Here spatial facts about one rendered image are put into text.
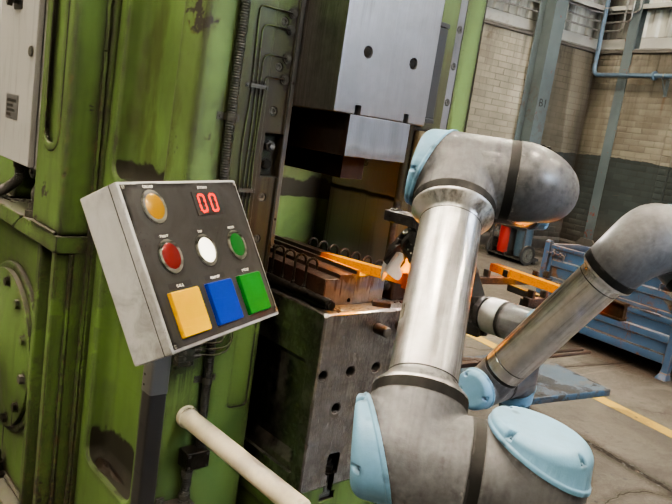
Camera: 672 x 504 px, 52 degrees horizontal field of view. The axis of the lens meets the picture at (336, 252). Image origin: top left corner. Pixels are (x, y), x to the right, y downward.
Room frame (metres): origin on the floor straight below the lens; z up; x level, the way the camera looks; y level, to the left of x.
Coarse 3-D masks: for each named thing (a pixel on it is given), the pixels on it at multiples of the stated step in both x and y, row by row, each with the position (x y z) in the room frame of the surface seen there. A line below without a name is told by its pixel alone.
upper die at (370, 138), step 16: (304, 112) 1.72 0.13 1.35; (320, 112) 1.67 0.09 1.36; (336, 112) 1.63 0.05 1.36; (304, 128) 1.71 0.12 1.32; (320, 128) 1.67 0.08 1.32; (336, 128) 1.62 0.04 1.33; (352, 128) 1.60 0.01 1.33; (368, 128) 1.64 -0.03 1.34; (384, 128) 1.67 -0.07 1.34; (400, 128) 1.71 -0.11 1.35; (288, 144) 1.75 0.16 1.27; (304, 144) 1.70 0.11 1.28; (320, 144) 1.66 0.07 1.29; (336, 144) 1.62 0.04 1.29; (352, 144) 1.61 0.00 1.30; (368, 144) 1.64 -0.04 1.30; (384, 144) 1.68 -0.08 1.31; (400, 144) 1.71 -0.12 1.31; (384, 160) 1.68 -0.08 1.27; (400, 160) 1.72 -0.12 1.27
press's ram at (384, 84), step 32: (320, 0) 1.63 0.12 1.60; (352, 0) 1.57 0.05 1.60; (384, 0) 1.63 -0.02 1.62; (416, 0) 1.70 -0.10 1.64; (320, 32) 1.62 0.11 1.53; (352, 32) 1.57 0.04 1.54; (384, 32) 1.64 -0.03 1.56; (416, 32) 1.71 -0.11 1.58; (320, 64) 1.61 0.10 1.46; (352, 64) 1.58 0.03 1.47; (384, 64) 1.65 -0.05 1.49; (416, 64) 1.72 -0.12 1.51; (320, 96) 1.60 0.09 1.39; (352, 96) 1.59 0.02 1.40; (384, 96) 1.66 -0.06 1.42; (416, 96) 1.73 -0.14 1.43
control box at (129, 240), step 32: (96, 192) 1.07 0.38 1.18; (128, 192) 1.07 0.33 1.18; (160, 192) 1.15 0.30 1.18; (192, 192) 1.22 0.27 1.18; (224, 192) 1.32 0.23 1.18; (96, 224) 1.07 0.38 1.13; (128, 224) 1.05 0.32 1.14; (160, 224) 1.11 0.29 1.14; (192, 224) 1.19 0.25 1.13; (224, 224) 1.28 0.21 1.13; (128, 256) 1.04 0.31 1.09; (160, 256) 1.07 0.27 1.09; (192, 256) 1.15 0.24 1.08; (224, 256) 1.23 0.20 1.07; (256, 256) 1.33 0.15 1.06; (128, 288) 1.04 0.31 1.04; (160, 288) 1.04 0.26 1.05; (128, 320) 1.04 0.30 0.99; (160, 320) 1.02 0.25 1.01; (256, 320) 1.24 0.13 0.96; (160, 352) 1.01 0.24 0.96
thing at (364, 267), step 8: (328, 256) 1.76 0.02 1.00; (336, 256) 1.74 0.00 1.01; (344, 256) 1.76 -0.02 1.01; (344, 264) 1.71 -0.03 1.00; (352, 264) 1.69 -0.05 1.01; (360, 264) 1.67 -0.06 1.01; (368, 264) 1.67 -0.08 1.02; (368, 272) 1.65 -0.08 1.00; (376, 272) 1.63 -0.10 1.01; (392, 280) 1.59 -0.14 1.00; (400, 280) 1.57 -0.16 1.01
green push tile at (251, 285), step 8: (256, 272) 1.29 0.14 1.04; (240, 280) 1.23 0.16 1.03; (248, 280) 1.26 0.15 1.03; (256, 280) 1.28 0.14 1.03; (240, 288) 1.23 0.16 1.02; (248, 288) 1.24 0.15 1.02; (256, 288) 1.27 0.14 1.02; (264, 288) 1.29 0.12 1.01; (248, 296) 1.23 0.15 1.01; (256, 296) 1.26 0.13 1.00; (264, 296) 1.28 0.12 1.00; (248, 304) 1.23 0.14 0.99; (256, 304) 1.25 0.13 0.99; (264, 304) 1.27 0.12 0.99; (248, 312) 1.22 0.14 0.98; (256, 312) 1.24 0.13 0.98
